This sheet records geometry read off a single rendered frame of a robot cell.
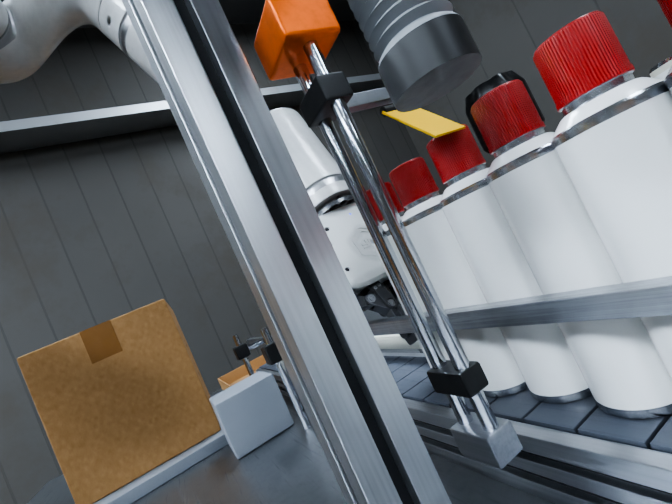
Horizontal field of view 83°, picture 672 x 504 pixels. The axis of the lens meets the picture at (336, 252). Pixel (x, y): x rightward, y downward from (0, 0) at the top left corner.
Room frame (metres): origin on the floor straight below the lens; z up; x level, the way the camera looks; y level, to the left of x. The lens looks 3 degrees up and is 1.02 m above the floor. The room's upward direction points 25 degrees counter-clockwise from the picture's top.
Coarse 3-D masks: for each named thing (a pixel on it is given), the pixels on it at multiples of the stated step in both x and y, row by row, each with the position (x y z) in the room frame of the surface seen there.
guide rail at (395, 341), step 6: (378, 336) 0.56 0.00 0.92; (384, 336) 0.54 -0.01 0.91; (390, 336) 0.53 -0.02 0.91; (396, 336) 0.51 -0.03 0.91; (378, 342) 0.56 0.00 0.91; (384, 342) 0.55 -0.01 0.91; (390, 342) 0.53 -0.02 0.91; (396, 342) 0.52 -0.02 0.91; (402, 342) 0.51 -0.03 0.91; (384, 348) 0.56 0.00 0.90; (390, 348) 0.54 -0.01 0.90; (396, 348) 0.53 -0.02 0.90; (402, 348) 0.51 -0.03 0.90; (408, 348) 0.50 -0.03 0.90; (414, 348) 0.49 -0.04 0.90; (420, 348) 0.48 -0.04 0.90
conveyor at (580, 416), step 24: (408, 360) 0.51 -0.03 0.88; (408, 384) 0.43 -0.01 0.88; (504, 408) 0.29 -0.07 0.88; (528, 408) 0.28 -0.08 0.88; (552, 408) 0.26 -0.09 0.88; (576, 408) 0.25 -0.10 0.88; (576, 432) 0.24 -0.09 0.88; (600, 432) 0.22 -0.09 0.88; (624, 432) 0.21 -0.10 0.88; (648, 432) 0.21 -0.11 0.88
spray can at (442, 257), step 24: (408, 168) 0.31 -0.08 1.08; (408, 192) 0.32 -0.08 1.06; (432, 192) 0.31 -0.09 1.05; (408, 216) 0.32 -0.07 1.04; (432, 216) 0.30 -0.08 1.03; (432, 240) 0.31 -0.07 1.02; (456, 240) 0.30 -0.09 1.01; (432, 264) 0.31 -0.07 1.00; (456, 264) 0.30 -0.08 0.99; (456, 288) 0.31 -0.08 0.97; (480, 336) 0.31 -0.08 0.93; (480, 360) 0.31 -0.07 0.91; (504, 360) 0.30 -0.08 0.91; (504, 384) 0.31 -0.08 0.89
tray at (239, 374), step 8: (256, 360) 1.36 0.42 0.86; (264, 360) 1.38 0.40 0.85; (240, 368) 1.34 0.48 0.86; (256, 368) 1.36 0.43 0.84; (224, 376) 1.31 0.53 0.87; (232, 376) 1.32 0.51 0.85; (240, 376) 1.33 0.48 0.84; (248, 376) 1.29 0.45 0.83; (224, 384) 1.15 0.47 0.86; (232, 384) 1.28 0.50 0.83
